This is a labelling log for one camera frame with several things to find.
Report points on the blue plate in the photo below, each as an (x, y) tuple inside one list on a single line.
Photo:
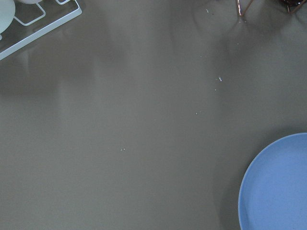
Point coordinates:
[(273, 192)]

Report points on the dark tea bottle front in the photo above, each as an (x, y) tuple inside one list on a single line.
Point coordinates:
[(292, 3)]

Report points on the mint green cup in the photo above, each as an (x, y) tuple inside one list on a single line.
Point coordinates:
[(7, 12)]

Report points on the white wire cup rack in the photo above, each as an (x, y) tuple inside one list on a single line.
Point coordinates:
[(32, 21)]

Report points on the copper wire bottle rack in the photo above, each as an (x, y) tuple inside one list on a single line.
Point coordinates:
[(240, 10)]

